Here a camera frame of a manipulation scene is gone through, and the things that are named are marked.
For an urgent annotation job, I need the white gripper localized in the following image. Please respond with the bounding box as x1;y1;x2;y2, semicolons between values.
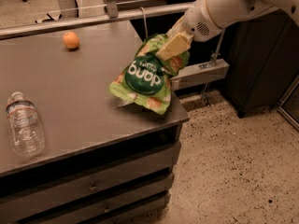
156;0;246;61

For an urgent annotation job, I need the green rice chip bag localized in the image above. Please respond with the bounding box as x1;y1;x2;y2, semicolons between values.
109;34;190;115

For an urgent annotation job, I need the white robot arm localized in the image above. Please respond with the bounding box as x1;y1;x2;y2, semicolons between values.
156;0;299;61

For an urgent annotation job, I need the dark cabinet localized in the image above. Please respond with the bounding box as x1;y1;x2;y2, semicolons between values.
224;10;299;118

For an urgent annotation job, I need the orange fruit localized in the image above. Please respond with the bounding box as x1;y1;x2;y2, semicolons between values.
63;32;79;49

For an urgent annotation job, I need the grey drawer cabinet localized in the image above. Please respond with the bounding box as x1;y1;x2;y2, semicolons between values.
0;123;181;224

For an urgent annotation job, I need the clear plastic water bottle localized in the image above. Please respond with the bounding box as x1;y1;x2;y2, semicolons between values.
6;91;45;159

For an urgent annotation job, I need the grey hanging cable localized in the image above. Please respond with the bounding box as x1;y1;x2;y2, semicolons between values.
139;7;150;40

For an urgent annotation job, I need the metal frame railing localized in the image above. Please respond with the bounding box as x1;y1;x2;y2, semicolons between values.
0;3;229;90

